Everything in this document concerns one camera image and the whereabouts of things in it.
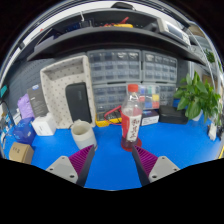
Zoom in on purple plastic bag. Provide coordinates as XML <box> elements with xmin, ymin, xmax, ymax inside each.
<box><xmin>17</xmin><ymin>93</ymin><xmax>36</xmax><ymax>120</ymax></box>

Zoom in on brown cardboard box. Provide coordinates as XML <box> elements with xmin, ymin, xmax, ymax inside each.
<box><xmin>8</xmin><ymin>142</ymin><xmax>35</xmax><ymax>165</ymax></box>

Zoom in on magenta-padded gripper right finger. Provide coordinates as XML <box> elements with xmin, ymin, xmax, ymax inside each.
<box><xmin>131</xmin><ymin>144</ymin><xmax>180</xmax><ymax>187</ymax></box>

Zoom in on black box with white label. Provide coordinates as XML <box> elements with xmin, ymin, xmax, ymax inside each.
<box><xmin>140</xmin><ymin>109</ymin><xmax>160</xmax><ymax>127</ymax></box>

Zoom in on black zip case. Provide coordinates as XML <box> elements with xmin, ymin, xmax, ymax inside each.
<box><xmin>158</xmin><ymin>105</ymin><xmax>189</xmax><ymax>125</ymax></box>

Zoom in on white pegboard tray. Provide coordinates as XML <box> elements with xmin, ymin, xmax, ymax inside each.
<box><xmin>39</xmin><ymin>54</ymin><xmax>98</xmax><ymax>129</ymax></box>

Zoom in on clear red-capped drink bottle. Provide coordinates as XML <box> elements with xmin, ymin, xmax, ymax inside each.
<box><xmin>120</xmin><ymin>83</ymin><xmax>144</xmax><ymax>153</ymax></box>

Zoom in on dark grey standing box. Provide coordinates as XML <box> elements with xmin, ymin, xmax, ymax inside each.
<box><xmin>26</xmin><ymin>84</ymin><xmax>49</xmax><ymax>118</ymax></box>

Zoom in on clear organizer box colourful parts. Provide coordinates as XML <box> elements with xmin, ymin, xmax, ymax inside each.
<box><xmin>138</xmin><ymin>84</ymin><xmax>161</xmax><ymax>111</ymax></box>

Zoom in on teal tool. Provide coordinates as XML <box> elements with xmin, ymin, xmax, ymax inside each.
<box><xmin>0</xmin><ymin>84</ymin><xmax>8</xmax><ymax>98</ymax></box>

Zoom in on white shelf rack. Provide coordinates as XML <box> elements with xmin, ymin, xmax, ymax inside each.
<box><xmin>186</xmin><ymin>23</ymin><xmax>223</xmax><ymax>101</ymax></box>

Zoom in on yellow multimeter with red leads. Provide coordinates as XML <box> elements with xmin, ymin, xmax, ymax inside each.
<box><xmin>95</xmin><ymin>105</ymin><xmax>124</xmax><ymax>128</ymax></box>

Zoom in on green potted plant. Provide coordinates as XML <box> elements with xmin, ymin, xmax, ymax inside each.
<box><xmin>173</xmin><ymin>71</ymin><xmax>222</xmax><ymax>123</ymax></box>

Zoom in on blue box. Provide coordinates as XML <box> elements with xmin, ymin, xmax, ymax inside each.
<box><xmin>13</xmin><ymin>117</ymin><xmax>37</xmax><ymax>145</ymax></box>

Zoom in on wide grey drawer cabinet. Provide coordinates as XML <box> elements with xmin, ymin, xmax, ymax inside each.
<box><xmin>87</xmin><ymin>49</ymin><xmax>143</xmax><ymax>83</ymax></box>

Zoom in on small white box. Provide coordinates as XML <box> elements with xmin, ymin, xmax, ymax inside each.
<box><xmin>12</xmin><ymin>111</ymin><xmax>23</xmax><ymax>125</ymax></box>

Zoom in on small white object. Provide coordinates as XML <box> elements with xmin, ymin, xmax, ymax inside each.
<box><xmin>208</xmin><ymin>122</ymin><xmax>218</xmax><ymax>141</ymax></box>

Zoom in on white grey cup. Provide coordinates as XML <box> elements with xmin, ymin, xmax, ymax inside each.
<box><xmin>70</xmin><ymin>119</ymin><xmax>98</xmax><ymax>151</ymax></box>

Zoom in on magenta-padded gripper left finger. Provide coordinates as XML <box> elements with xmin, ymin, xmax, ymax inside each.
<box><xmin>45</xmin><ymin>144</ymin><xmax>96</xmax><ymax>188</ymax></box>

